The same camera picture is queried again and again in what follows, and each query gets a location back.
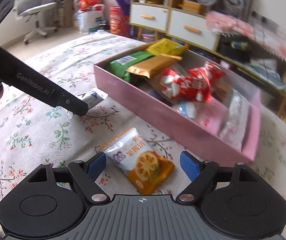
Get white orange lotus chips packet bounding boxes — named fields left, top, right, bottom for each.
left=100, top=127, right=175, bottom=195

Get silver blue snack packet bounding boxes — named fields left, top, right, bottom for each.
left=78, top=87, right=108, bottom=109

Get large red candy packet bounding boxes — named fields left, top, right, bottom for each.
left=158, top=68, right=211, bottom=102

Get small red candy packet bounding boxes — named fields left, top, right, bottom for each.
left=188, top=61, right=226, bottom=85

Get golden brown snack packet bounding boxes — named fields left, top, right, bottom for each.
left=126, top=54, right=182, bottom=79

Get clear white long packet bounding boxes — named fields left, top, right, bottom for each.
left=219, top=89, right=250, bottom=151

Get pink snack packet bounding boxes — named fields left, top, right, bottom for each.
left=195, top=99, right=228, bottom=135

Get pink cardboard box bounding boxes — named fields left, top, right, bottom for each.
left=94, top=46, right=261, bottom=166

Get floral tablecloth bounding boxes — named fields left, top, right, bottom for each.
left=0, top=31, right=286, bottom=233

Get white office chair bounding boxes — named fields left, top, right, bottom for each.
left=13, top=0, right=58, bottom=45

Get green snack packet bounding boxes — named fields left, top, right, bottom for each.
left=106, top=51, right=153, bottom=83

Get white shopping bag red items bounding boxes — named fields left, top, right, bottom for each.
left=76, top=0, right=104, bottom=34

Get yellow snack packet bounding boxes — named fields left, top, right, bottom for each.
left=145, top=38, right=187, bottom=56

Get red round gift tin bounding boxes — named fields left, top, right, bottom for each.
left=109, top=6, right=130, bottom=37

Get black bag on shelf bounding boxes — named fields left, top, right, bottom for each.
left=217, top=35, right=251, bottom=63

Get pink white cloth cover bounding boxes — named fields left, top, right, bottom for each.
left=205, top=11, right=286, bottom=61

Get white wooden tv cabinet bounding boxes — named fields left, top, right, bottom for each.
left=130, top=0, right=286, bottom=110

